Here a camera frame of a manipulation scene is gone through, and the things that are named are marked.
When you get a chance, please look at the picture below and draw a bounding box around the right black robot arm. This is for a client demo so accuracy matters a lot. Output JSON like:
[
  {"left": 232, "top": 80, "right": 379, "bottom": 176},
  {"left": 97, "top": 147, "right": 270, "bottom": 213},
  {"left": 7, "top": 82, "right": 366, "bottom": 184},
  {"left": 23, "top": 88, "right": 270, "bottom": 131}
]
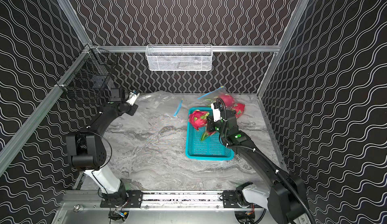
[{"left": 207, "top": 109, "right": 315, "bottom": 224}]

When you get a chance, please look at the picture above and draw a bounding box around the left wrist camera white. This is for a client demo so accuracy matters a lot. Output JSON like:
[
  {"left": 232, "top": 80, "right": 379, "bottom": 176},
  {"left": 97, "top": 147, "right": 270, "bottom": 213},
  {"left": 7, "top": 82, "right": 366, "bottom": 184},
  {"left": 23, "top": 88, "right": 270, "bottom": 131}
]
[{"left": 126, "top": 92, "right": 140, "bottom": 106}]

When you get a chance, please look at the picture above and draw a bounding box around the white mesh wall basket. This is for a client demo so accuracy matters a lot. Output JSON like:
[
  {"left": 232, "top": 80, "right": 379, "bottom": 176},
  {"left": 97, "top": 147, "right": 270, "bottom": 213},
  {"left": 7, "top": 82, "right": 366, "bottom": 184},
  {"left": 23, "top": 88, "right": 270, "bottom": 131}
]
[{"left": 145, "top": 45, "right": 213, "bottom": 71}]

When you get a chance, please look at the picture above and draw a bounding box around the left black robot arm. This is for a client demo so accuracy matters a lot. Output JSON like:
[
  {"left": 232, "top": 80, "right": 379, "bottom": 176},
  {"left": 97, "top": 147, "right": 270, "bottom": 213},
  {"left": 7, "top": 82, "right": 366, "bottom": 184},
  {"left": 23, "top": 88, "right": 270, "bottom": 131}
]
[{"left": 66, "top": 88, "right": 140, "bottom": 207}]

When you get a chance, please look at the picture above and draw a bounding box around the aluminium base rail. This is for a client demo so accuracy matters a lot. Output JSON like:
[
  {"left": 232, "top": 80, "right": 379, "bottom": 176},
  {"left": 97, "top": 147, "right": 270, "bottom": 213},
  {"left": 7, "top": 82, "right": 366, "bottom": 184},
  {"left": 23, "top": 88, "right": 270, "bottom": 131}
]
[{"left": 60, "top": 185, "right": 269, "bottom": 211}]

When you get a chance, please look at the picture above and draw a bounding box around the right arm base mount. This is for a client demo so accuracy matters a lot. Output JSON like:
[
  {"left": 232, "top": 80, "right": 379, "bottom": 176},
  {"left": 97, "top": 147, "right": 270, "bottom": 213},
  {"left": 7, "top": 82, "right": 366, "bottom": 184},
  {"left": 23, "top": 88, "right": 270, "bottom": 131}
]
[{"left": 219, "top": 190, "right": 261, "bottom": 208}]

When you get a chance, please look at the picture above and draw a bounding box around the teal plastic basket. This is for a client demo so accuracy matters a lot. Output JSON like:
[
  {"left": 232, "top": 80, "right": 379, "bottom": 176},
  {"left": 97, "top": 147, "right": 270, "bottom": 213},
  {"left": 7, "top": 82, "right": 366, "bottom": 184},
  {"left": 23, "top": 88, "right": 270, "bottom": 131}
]
[{"left": 185, "top": 122, "right": 234, "bottom": 161}]

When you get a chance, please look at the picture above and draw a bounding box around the zip-top bag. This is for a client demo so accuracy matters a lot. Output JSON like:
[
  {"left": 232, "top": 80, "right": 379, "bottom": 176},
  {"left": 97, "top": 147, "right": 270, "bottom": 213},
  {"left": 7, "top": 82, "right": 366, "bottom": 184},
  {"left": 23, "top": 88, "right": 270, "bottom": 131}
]
[
  {"left": 135, "top": 91, "right": 183, "bottom": 125},
  {"left": 198, "top": 86, "right": 246, "bottom": 118}
]

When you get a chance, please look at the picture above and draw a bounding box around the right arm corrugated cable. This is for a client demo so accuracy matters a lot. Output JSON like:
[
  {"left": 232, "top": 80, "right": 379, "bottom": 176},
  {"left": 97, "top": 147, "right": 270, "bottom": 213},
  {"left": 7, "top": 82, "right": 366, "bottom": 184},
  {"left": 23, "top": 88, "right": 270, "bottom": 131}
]
[{"left": 215, "top": 97, "right": 316, "bottom": 224}]

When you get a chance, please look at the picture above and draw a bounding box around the dragon fruit bag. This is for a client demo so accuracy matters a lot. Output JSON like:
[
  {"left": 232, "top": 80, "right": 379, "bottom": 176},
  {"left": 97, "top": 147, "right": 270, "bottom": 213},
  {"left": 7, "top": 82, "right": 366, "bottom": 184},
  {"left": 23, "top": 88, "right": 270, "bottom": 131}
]
[
  {"left": 219, "top": 94, "right": 235, "bottom": 108},
  {"left": 188, "top": 110, "right": 210, "bottom": 131},
  {"left": 200, "top": 126, "right": 217, "bottom": 141},
  {"left": 233, "top": 103, "right": 246, "bottom": 118}
]

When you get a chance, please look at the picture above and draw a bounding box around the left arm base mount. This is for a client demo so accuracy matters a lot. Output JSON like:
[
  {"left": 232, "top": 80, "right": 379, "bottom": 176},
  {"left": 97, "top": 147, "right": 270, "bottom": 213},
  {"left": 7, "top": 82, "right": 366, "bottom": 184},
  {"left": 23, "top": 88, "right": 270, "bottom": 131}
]
[{"left": 100, "top": 190, "right": 144, "bottom": 208}]

